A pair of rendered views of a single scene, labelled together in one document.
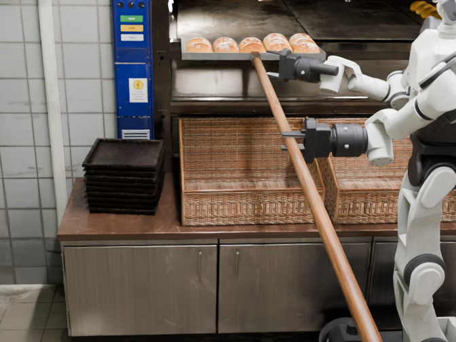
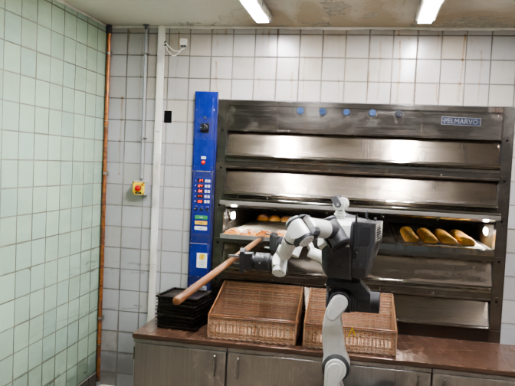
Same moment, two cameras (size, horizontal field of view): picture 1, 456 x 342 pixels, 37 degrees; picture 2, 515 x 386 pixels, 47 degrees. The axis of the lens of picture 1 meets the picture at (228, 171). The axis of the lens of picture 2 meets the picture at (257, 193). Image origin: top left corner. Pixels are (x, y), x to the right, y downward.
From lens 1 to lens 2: 150 cm
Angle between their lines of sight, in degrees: 25
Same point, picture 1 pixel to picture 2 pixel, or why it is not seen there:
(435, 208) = (336, 321)
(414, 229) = (326, 335)
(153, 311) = not seen: outside the picture
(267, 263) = (257, 369)
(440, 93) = (293, 230)
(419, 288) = (329, 375)
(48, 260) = not seen: hidden behind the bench
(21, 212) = (126, 335)
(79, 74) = (169, 249)
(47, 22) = (155, 217)
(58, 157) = (152, 299)
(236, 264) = (237, 366)
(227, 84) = not seen: hidden behind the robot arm
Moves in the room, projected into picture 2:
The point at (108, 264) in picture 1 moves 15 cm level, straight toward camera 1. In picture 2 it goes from (159, 358) to (154, 366)
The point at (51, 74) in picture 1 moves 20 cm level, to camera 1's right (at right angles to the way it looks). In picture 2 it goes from (154, 247) to (180, 250)
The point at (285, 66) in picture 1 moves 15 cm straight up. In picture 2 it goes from (272, 242) to (273, 217)
